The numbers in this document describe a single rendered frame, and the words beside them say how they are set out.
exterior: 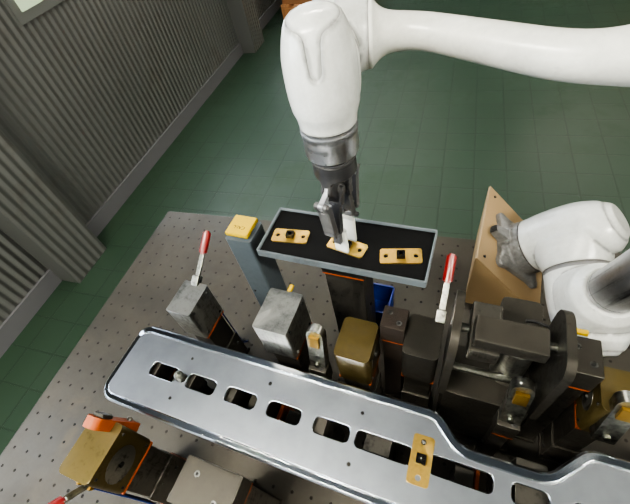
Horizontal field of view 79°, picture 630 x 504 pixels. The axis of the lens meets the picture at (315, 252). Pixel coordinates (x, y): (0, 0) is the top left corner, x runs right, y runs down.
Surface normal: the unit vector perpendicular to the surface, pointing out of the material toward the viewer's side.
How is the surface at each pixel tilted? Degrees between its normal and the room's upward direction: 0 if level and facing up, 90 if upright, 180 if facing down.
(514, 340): 0
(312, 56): 77
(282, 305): 0
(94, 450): 0
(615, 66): 85
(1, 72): 90
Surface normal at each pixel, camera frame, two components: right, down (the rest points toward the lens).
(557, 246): -0.84, -0.18
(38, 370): -0.16, -0.63
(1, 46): 0.95, 0.11
